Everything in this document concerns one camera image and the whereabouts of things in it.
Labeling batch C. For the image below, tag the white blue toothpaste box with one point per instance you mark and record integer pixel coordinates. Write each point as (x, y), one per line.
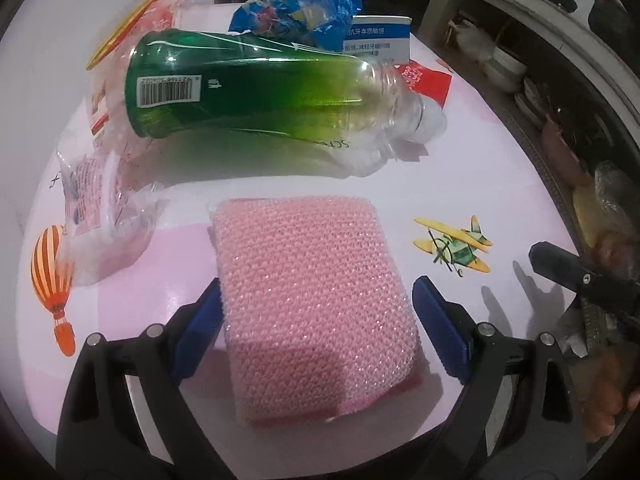
(377, 37)

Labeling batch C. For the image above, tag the pink mesh sponge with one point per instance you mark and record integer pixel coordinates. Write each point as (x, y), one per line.
(310, 300)

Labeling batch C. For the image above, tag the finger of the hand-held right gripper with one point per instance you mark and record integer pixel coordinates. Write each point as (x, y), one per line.
(575, 270)

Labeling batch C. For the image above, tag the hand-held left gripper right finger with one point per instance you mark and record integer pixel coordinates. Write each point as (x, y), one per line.
(442, 325)

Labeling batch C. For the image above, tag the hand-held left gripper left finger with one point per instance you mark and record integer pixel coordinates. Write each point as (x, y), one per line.
(200, 322)

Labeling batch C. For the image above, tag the green plastic bottle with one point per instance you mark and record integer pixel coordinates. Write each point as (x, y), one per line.
(250, 90)

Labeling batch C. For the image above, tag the large black pot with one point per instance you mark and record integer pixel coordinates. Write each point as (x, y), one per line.
(612, 17)

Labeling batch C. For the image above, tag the clear packet with yellow edge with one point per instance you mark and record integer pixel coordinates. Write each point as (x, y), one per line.
(145, 15)

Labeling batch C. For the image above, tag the blue crumpled wrapper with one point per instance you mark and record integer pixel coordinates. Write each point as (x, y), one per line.
(295, 10)

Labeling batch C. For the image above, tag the red snack packet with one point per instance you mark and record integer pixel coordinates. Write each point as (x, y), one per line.
(427, 82)

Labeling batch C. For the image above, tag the stack of bowls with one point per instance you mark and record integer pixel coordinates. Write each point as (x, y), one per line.
(505, 67)

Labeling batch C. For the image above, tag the pink basin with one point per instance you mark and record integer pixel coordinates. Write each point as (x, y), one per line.
(562, 152)

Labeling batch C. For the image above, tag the white plastic bag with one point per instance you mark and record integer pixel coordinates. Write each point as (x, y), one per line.
(470, 40)

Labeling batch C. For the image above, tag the person's right hand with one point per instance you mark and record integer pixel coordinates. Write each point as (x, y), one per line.
(612, 390)

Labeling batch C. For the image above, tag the clear plastic bag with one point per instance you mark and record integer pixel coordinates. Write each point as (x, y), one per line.
(100, 210)

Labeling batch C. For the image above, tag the clear bag with yellow contents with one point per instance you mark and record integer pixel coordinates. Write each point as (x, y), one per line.
(607, 205)

